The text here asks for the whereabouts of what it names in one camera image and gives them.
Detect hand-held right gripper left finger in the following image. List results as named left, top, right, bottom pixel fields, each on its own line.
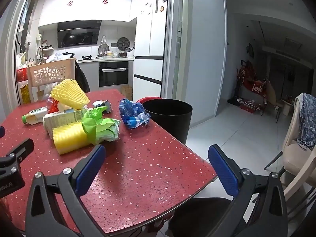
left=25, top=144, right=106, bottom=237

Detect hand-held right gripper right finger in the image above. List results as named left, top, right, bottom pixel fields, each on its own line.
left=208, top=144, right=288, bottom=237

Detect green cap plastic bottle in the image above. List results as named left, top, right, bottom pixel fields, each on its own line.
left=22, top=106, right=48, bottom=124

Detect yellow ribbed foam pad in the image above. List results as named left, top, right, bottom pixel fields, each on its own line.
left=53, top=121, right=95, bottom=155

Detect green plastic bag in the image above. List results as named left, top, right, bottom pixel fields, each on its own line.
left=81, top=106, right=121, bottom=146

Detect green and white tube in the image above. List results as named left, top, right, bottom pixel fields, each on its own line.
left=42, top=108, right=88, bottom=135

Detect red white bag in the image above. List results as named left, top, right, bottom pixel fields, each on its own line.
left=46, top=96, right=61, bottom=114

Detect grey white wrapper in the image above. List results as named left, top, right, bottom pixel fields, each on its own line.
left=92, top=100, right=113, bottom=114

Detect blue plastic wrapper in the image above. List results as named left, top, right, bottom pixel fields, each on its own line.
left=119, top=99, right=151, bottom=129

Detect black trash bin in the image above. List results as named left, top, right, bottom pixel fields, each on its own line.
left=143, top=99, right=193, bottom=146

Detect yellow foam fruit net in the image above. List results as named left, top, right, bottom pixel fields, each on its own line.
left=51, top=79, right=90, bottom=110

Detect yellow patterned bag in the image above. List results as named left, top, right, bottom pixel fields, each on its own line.
left=20, top=81, right=31, bottom=104

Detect clear plastic bags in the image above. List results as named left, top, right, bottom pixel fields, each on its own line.
left=37, top=83, right=60, bottom=102

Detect red plastic basket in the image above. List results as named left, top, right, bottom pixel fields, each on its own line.
left=16, top=67, right=28, bottom=82

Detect beige dining chair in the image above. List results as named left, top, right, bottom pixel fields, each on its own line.
left=264, top=93, right=316, bottom=228

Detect beige flower cutout chair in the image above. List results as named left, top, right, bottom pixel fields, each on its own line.
left=26, top=58, right=77, bottom=103

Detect red round stool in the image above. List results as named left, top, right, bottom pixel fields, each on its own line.
left=136, top=96, right=163, bottom=104

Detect red decoration pile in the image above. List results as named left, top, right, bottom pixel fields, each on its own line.
left=236, top=59, right=268, bottom=114

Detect black jacket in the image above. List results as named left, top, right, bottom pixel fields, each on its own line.
left=74, top=60, right=90, bottom=93

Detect wooden chair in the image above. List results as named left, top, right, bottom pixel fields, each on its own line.
left=262, top=79, right=284, bottom=122

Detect black built-in oven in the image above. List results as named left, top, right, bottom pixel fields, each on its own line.
left=98, top=61, right=129, bottom=88

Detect blue patterned cloth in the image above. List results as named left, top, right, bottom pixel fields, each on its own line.
left=295, top=93, right=316, bottom=151

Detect black range hood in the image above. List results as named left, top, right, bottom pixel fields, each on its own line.
left=57, top=20, right=102, bottom=49

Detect white refrigerator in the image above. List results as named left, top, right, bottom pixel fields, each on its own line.
left=133, top=0, right=171, bottom=98

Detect dark moulded pan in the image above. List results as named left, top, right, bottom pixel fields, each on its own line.
left=117, top=37, right=129, bottom=50

